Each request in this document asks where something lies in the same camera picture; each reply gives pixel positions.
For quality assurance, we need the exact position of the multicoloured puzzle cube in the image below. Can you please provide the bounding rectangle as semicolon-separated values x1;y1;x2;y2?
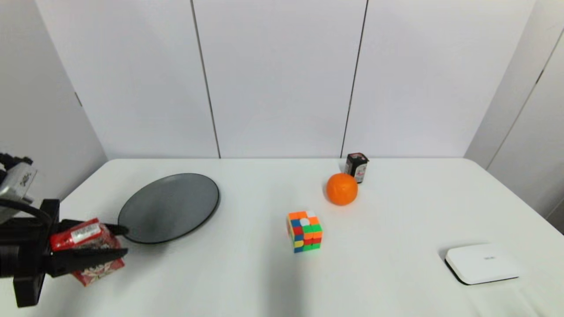
288;210;323;253

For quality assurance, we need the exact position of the red milk carton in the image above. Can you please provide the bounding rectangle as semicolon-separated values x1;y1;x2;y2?
49;218;126;287

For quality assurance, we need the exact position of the black drink carton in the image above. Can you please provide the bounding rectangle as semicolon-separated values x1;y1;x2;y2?
345;153;369;184

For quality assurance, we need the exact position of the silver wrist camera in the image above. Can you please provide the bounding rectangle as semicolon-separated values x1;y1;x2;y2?
0;154;38;213

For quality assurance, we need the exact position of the dark grey round plate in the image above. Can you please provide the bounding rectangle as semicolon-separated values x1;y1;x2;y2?
118;173;220;244

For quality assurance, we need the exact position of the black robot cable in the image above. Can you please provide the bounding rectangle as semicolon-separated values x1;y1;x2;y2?
0;198;54;226

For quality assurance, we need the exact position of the orange fruit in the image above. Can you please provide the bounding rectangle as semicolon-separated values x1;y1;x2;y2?
326;173;358;206

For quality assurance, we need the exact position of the flat white device box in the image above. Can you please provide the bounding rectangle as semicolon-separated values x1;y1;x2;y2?
444;243;519;285

